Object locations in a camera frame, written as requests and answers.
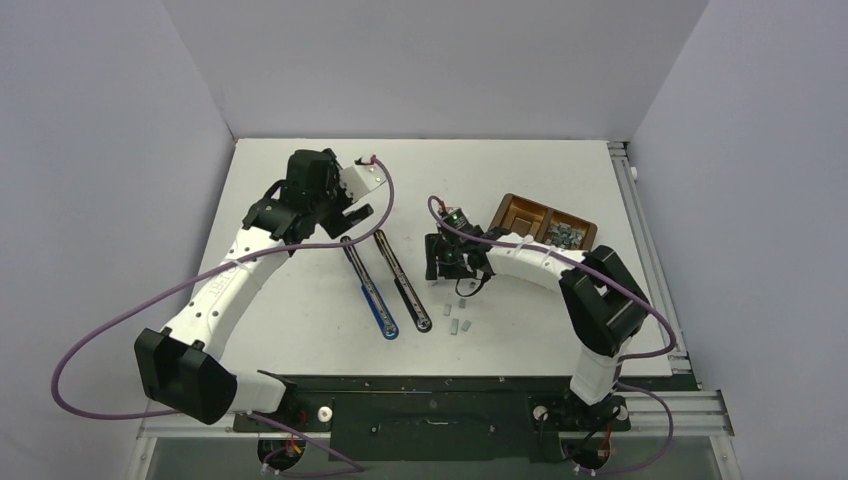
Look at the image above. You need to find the aluminium front rail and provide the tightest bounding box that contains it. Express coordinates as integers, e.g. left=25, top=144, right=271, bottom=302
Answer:
left=137, top=390, right=734, bottom=439

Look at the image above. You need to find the blue stapler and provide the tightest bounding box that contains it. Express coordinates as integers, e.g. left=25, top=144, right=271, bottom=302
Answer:
left=343, top=246, right=399, bottom=340

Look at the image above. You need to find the brown plastic tray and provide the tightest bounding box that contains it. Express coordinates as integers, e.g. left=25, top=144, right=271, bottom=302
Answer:
left=490, top=193, right=598, bottom=250

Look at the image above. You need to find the aluminium side rail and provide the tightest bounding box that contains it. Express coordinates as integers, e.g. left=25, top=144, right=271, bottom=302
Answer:
left=607, top=141, right=692, bottom=374

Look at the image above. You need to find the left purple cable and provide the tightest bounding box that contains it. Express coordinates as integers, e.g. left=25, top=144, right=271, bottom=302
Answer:
left=51, top=154, right=397, bottom=478

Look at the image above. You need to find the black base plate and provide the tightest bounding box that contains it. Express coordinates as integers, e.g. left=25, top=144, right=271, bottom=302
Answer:
left=233, top=376, right=631, bottom=462

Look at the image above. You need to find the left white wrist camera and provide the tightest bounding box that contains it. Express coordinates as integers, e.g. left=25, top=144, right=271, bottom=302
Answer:
left=340, top=164, right=386, bottom=203

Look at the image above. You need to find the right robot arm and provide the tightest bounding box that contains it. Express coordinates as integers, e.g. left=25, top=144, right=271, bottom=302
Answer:
left=424, top=208, right=649, bottom=428

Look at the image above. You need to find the black stapler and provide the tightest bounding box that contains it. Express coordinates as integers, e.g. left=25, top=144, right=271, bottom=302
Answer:
left=372, top=229, right=433, bottom=333

